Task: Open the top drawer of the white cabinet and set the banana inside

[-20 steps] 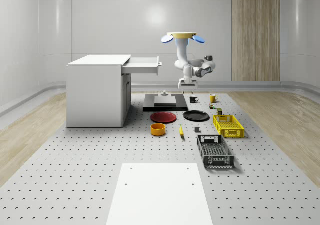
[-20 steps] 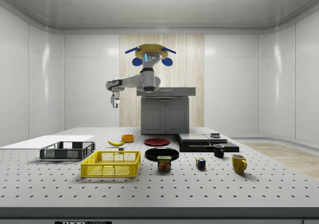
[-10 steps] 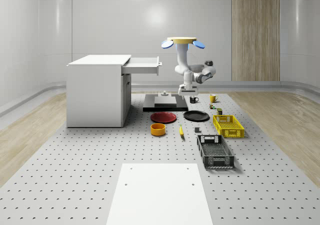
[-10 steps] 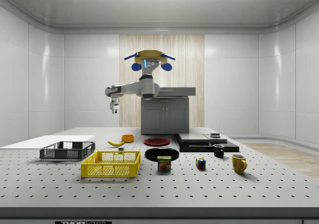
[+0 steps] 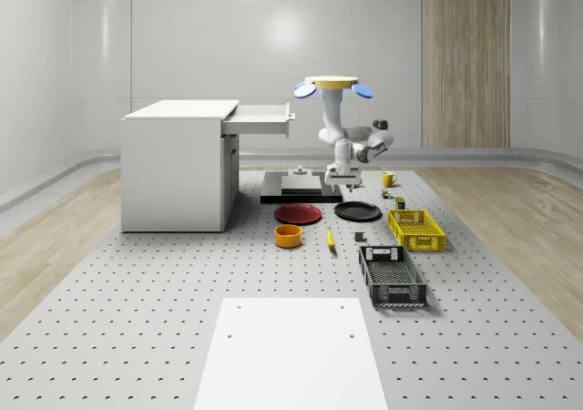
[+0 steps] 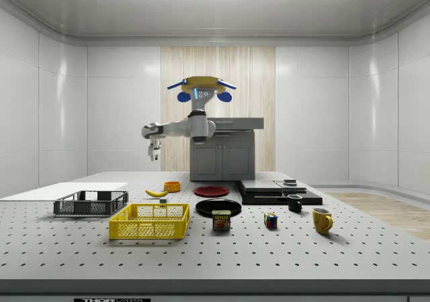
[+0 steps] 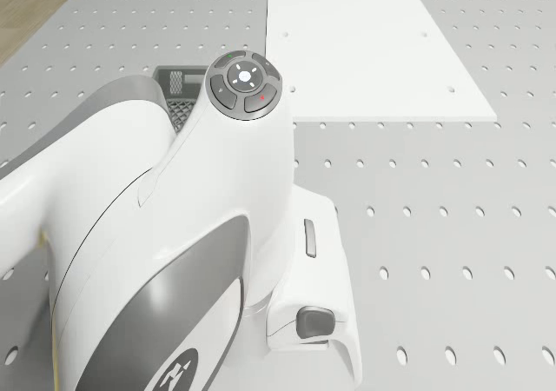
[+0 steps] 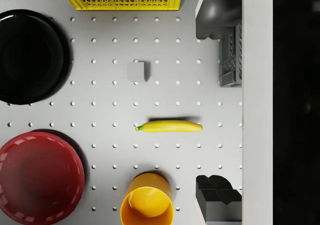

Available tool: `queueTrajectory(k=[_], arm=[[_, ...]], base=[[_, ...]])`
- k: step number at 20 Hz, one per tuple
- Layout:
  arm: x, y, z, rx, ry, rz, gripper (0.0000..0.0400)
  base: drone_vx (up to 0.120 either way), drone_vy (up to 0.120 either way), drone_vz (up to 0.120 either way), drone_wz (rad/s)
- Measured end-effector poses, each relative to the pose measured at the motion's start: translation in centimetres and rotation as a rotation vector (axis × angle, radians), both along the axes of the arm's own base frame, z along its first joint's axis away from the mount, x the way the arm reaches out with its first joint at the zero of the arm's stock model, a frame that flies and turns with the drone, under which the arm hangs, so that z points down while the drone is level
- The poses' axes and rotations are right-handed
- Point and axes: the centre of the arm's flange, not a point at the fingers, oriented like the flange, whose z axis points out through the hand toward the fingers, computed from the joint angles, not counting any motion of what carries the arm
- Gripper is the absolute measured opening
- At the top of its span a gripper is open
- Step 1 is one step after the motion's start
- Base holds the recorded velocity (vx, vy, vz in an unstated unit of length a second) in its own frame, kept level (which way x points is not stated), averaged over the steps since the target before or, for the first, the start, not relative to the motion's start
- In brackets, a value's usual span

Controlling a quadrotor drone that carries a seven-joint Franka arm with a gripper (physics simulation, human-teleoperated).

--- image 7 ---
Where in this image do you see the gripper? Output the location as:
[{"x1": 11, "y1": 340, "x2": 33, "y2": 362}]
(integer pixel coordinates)
[{"x1": 264, "y1": 185, "x2": 364, "y2": 388}]

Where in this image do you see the white board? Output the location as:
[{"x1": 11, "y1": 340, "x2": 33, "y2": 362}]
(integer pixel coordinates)
[{"x1": 264, "y1": 0, "x2": 498, "y2": 123}]

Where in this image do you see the dark grey basket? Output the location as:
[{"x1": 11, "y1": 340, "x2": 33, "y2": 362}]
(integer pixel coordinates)
[{"x1": 153, "y1": 64, "x2": 210, "y2": 135}]

